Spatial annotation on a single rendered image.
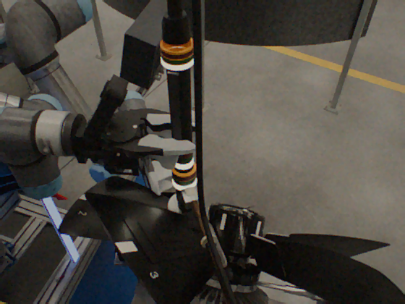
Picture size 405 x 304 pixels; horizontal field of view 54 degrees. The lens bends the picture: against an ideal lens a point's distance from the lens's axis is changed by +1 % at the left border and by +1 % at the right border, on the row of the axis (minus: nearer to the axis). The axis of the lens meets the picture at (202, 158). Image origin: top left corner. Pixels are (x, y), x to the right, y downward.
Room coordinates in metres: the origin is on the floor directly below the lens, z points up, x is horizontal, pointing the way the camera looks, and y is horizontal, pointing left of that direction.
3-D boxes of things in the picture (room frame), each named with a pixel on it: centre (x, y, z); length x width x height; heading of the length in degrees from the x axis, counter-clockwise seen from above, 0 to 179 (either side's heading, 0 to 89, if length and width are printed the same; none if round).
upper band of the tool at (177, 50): (0.44, 0.03, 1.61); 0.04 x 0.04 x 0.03
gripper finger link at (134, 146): (0.42, 0.10, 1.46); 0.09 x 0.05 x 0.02; 75
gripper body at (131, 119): (0.45, 0.16, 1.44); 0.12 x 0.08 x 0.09; 83
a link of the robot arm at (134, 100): (0.83, 0.19, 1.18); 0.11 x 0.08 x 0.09; 20
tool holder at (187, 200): (0.43, 0.03, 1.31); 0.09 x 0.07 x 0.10; 18
